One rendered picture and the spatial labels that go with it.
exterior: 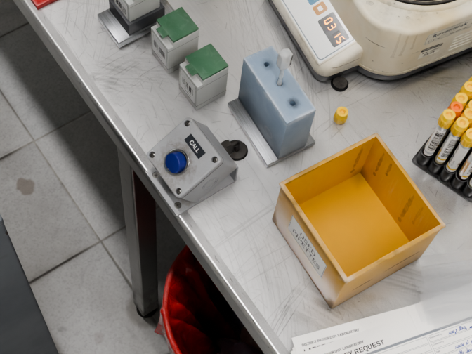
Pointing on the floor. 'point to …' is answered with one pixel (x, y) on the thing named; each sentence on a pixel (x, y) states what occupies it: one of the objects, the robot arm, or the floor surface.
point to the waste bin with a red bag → (192, 309)
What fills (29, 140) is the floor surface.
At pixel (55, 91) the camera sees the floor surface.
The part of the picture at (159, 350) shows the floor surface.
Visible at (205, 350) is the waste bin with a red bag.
